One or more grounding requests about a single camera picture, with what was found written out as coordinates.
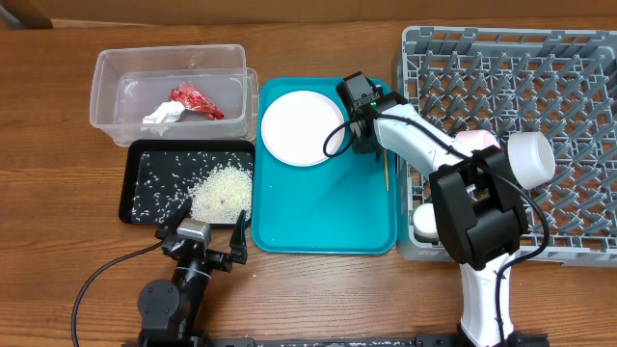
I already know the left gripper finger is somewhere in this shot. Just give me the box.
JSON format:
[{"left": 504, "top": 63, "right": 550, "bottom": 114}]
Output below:
[
  {"left": 161, "top": 199, "right": 192, "bottom": 230},
  {"left": 229, "top": 210, "right": 248, "bottom": 265}
]

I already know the wooden chopstick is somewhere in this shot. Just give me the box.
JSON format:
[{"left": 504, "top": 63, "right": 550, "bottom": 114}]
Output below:
[{"left": 383, "top": 149, "right": 389, "bottom": 192}]

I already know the white rice pile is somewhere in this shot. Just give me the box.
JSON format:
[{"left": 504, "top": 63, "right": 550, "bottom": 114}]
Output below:
[{"left": 130, "top": 151, "right": 255, "bottom": 226}]

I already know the large white plate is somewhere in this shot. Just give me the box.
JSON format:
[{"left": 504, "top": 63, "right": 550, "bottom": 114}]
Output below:
[{"left": 260, "top": 91, "right": 345, "bottom": 167}]

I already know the white cup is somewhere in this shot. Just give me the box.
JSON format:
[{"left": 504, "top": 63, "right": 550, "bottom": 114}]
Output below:
[{"left": 412, "top": 202, "right": 440, "bottom": 243}]

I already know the white napkin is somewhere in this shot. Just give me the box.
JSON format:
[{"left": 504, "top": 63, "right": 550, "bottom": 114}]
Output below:
[{"left": 142, "top": 101, "right": 185, "bottom": 124}]

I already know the red snack wrapper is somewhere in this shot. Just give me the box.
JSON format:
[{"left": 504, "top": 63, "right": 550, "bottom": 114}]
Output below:
[{"left": 169, "top": 81, "right": 224, "bottom": 120}]

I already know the grey bowl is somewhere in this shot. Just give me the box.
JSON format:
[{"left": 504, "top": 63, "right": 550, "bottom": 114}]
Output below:
[{"left": 507, "top": 132, "right": 556, "bottom": 190}]

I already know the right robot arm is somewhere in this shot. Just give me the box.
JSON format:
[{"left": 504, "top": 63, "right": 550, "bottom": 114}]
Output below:
[{"left": 335, "top": 72, "right": 527, "bottom": 346}]

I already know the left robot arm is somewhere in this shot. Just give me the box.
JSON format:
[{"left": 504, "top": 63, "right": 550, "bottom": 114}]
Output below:
[{"left": 137, "top": 200, "right": 248, "bottom": 346}]

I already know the grey dishwasher rack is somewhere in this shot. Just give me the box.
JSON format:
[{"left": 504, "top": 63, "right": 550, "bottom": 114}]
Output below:
[{"left": 394, "top": 26, "right": 616, "bottom": 267}]

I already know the teal serving tray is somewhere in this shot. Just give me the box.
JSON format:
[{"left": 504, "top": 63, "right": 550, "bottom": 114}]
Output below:
[{"left": 250, "top": 76, "right": 399, "bottom": 256}]

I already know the black plastic tray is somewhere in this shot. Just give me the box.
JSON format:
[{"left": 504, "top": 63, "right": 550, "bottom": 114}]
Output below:
[{"left": 119, "top": 140, "right": 255, "bottom": 226}]

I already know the clear plastic bin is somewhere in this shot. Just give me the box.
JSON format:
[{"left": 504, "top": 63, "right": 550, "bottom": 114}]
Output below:
[{"left": 90, "top": 44, "right": 259, "bottom": 147}]

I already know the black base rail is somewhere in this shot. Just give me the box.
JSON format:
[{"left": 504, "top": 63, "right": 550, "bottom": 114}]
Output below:
[{"left": 206, "top": 332, "right": 550, "bottom": 347}]

